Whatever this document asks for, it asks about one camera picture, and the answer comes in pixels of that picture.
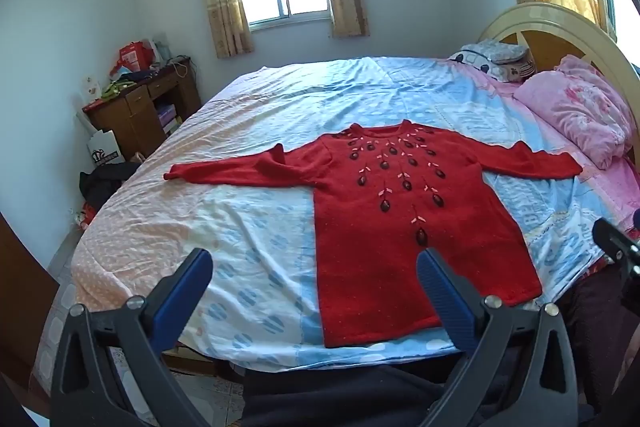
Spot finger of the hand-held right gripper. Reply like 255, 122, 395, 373
592, 217, 640, 279

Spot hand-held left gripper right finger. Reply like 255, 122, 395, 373
416, 248, 581, 427

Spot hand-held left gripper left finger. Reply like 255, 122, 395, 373
50, 248, 216, 427

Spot red embroidered sweater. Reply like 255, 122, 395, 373
163, 119, 584, 349

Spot dark red garment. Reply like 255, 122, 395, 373
555, 257, 640, 413

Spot pink floral quilt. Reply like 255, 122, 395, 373
514, 55, 638, 170

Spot black bag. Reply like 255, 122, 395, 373
79, 161, 141, 212

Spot dark trousers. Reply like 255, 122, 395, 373
240, 347, 506, 427

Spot white paper bag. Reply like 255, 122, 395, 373
87, 129, 125, 165

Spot brown wooden door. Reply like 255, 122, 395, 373
0, 212, 62, 390

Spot purple boxes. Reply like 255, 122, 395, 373
156, 103, 179, 134

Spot brown wooden desk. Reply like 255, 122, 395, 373
82, 59, 202, 160

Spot bed with patterned sheet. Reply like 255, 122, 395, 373
30, 55, 640, 370

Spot white pillow with dark dots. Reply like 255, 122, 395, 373
446, 49, 537, 84

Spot green cloth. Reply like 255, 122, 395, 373
102, 79, 132, 101

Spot blue-grey patterned pillow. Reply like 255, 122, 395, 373
462, 41, 531, 64

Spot cream and wood headboard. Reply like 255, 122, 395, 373
477, 2, 640, 108

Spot red gift bag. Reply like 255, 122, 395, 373
118, 42, 156, 72

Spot pale teal bag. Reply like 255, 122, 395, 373
152, 34, 174, 62

